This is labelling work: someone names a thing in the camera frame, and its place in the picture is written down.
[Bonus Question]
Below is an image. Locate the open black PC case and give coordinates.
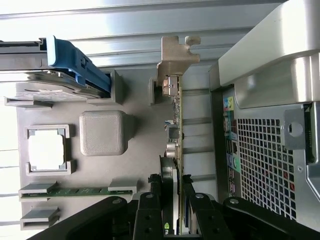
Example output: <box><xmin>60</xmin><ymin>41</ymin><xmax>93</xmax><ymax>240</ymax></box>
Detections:
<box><xmin>208</xmin><ymin>0</ymin><xmax>320</xmax><ymax>226</ymax></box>

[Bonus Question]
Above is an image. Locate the grey plastic parts rack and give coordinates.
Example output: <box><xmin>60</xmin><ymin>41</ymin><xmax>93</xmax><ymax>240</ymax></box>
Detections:
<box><xmin>4</xmin><ymin>68</ymin><xmax>187</xmax><ymax>231</ymax></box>

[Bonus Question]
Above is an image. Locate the hard disk with blue carrier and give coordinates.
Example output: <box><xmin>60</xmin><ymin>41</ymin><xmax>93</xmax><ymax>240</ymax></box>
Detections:
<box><xmin>0</xmin><ymin>34</ymin><xmax>112</xmax><ymax>101</ymax></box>

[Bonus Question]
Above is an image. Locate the silver CPU chip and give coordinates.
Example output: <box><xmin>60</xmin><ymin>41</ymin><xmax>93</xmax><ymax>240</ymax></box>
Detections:
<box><xmin>27</xmin><ymin>129</ymin><xmax>67</xmax><ymax>171</ymax></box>

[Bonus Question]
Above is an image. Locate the green bare RAM stick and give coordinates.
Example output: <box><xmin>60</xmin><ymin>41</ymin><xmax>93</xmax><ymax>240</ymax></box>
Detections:
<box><xmin>21</xmin><ymin>187</ymin><xmax>133</xmax><ymax>198</ymax></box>

